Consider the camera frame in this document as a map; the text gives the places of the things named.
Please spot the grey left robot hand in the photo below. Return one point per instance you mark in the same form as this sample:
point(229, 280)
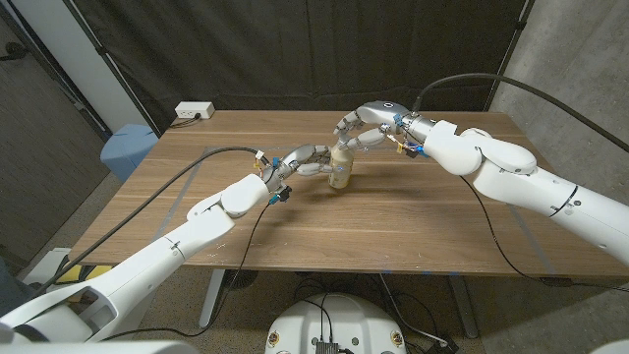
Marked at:
point(300, 155)

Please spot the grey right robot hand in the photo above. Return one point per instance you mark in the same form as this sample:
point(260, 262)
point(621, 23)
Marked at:
point(383, 110)

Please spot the beige drink bottle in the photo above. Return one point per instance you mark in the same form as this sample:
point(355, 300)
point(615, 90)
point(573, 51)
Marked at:
point(341, 172)

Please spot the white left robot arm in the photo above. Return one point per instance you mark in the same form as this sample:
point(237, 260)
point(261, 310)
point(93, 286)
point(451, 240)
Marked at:
point(162, 251)

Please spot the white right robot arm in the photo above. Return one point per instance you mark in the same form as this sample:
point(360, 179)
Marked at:
point(516, 182)

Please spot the white power strip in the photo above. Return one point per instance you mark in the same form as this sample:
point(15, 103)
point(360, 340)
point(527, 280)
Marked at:
point(194, 109)

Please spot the black backdrop curtain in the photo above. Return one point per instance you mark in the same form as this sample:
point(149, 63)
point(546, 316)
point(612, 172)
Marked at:
point(245, 49)

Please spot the black backdrop stand pole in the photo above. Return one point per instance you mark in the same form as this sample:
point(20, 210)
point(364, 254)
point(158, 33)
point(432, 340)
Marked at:
point(114, 69)
point(508, 54)

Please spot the round black floor grille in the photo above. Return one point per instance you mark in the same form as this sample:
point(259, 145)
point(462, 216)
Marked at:
point(241, 280)

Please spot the grey table leg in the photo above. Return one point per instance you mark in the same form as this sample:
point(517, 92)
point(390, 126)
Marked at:
point(212, 295)
point(464, 305)

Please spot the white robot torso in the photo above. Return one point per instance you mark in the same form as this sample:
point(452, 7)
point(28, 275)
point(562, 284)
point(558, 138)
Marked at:
point(339, 319)

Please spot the light blue bin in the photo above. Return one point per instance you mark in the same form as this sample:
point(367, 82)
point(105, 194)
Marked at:
point(128, 147)

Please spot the black power adapter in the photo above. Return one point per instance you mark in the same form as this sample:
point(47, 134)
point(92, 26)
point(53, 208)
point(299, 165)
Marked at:
point(442, 345)

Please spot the yellow object on floor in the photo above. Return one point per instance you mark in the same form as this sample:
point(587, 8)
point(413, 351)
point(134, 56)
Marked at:
point(74, 274)

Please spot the person in blue jeans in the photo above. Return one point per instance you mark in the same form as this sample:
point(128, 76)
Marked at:
point(10, 290)

